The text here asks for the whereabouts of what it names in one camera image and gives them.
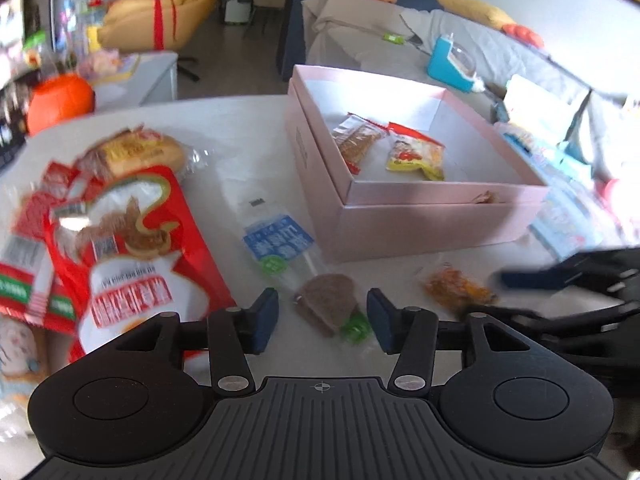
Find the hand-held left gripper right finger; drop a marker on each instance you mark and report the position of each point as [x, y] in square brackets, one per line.
[380, 317]

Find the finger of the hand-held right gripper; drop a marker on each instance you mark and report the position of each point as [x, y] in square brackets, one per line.
[560, 330]
[525, 279]

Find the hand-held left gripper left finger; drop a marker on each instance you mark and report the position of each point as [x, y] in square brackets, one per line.
[266, 317]

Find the blue labelled clear packet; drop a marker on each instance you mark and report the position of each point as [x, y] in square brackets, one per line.
[277, 242]

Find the pink cardboard box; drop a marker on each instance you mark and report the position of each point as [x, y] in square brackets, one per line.
[400, 225]

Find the large red white snack bag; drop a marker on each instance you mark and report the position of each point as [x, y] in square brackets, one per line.
[125, 270]

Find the bread bun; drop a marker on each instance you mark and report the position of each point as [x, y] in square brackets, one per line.
[145, 152]

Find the small orange snack packet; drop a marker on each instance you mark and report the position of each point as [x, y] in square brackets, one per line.
[450, 285]

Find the light blue picture book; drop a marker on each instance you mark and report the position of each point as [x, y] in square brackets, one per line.
[565, 205]

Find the pink cloth item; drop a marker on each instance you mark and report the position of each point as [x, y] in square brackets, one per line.
[622, 210]

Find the yellow red snack packet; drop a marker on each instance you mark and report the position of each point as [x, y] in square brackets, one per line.
[412, 157]

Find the white yellow picture book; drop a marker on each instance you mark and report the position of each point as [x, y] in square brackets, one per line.
[542, 107]

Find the brown cracker packet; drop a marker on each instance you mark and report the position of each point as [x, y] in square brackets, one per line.
[357, 142]

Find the blue plastic toy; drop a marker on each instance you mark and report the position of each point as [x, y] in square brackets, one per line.
[445, 62]

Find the orange pillow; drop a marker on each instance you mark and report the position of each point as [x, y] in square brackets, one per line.
[524, 36]

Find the red snack bag green stripe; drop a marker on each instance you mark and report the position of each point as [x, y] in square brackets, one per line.
[27, 260]

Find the white printed snack packet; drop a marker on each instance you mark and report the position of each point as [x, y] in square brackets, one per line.
[15, 350]

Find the grey low cabinet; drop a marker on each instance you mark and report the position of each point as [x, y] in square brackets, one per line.
[150, 77]

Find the yellow pillow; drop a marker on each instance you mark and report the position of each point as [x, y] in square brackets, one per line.
[475, 10]

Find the small green packet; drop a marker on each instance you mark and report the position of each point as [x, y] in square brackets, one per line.
[393, 38]

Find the dark blue partition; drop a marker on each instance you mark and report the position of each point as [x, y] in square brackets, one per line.
[295, 25]

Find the orange ball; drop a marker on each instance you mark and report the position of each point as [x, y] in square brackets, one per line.
[60, 102]

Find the white bin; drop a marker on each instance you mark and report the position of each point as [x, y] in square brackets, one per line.
[235, 12]

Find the yellow armchair with red ribbon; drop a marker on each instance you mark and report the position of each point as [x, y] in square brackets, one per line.
[145, 15]

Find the pile of colourful toys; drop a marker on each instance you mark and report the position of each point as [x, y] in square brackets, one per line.
[65, 30]

